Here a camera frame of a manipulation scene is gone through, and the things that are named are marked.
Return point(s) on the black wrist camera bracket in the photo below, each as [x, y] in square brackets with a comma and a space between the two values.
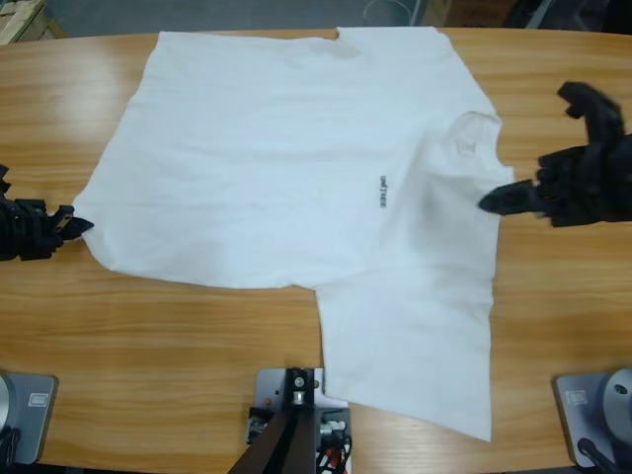
[595, 106]
[4, 180]

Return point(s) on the white t-shirt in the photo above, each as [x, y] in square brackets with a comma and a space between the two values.
[271, 173]

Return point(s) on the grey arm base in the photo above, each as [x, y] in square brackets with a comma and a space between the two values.
[34, 429]
[573, 424]

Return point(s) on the wooden pallet stack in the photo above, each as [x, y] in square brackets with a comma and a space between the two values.
[24, 20]

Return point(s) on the silver cylindrical fitting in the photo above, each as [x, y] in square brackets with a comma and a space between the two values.
[332, 428]
[254, 427]

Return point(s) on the white mounting block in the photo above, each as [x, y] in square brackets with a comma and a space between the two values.
[269, 385]

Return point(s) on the grey metal equipment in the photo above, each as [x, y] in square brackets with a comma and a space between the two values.
[568, 15]

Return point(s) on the white label sticker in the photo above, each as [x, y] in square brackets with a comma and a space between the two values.
[576, 397]
[38, 400]

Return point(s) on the brown cardboard box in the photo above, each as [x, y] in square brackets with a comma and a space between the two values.
[469, 12]

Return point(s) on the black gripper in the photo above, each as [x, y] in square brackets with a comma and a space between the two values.
[597, 187]
[27, 229]

